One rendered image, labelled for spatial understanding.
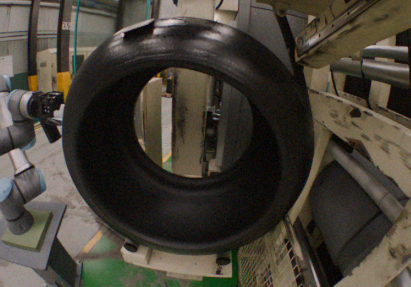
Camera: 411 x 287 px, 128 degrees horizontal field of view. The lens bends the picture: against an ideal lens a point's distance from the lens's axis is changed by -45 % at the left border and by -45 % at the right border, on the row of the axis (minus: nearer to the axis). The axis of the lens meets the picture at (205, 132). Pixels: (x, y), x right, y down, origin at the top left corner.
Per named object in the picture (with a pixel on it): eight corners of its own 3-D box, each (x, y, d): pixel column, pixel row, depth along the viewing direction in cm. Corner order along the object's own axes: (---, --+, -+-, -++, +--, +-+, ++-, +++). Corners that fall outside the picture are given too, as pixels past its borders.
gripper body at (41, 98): (48, 98, 37) (26, 93, 37) (51, 126, 40) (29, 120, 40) (65, 92, 44) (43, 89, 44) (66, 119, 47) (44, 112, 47)
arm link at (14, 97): (24, 110, 48) (21, 85, 44) (40, 114, 48) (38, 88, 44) (7, 117, 39) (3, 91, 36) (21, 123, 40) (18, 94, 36)
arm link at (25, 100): (21, 121, 39) (40, 112, 48) (28, 123, 39) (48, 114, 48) (18, 95, 36) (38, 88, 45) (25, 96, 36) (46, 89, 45)
